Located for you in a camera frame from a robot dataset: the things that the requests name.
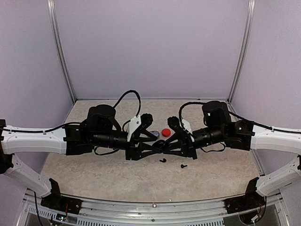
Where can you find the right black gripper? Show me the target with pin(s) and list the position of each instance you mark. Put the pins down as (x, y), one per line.
(188, 150)

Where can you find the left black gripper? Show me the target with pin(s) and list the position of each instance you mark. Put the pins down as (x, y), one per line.
(136, 151)

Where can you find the purple earbud charging case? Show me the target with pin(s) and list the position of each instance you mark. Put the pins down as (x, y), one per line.
(155, 133)

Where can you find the red round charging case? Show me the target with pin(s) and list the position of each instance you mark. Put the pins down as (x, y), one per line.
(166, 132)

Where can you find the black charging case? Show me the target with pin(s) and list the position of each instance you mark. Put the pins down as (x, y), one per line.
(159, 146)

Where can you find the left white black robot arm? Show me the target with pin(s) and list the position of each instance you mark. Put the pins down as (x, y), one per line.
(99, 129)

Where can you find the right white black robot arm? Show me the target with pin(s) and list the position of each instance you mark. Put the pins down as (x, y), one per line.
(242, 135)

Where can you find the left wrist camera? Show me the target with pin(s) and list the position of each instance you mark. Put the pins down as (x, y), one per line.
(137, 122)

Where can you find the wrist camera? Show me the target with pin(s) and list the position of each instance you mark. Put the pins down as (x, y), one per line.
(180, 127)
(137, 122)

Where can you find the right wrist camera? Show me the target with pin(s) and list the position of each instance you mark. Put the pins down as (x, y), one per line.
(180, 127)

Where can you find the front aluminium rail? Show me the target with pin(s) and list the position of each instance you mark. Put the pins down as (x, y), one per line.
(99, 212)

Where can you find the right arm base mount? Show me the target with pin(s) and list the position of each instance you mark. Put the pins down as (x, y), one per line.
(243, 203)

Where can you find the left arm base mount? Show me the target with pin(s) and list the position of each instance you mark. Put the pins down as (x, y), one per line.
(62, 203)

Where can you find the right aluminium frame post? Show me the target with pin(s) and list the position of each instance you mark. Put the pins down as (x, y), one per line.
(243, 50)

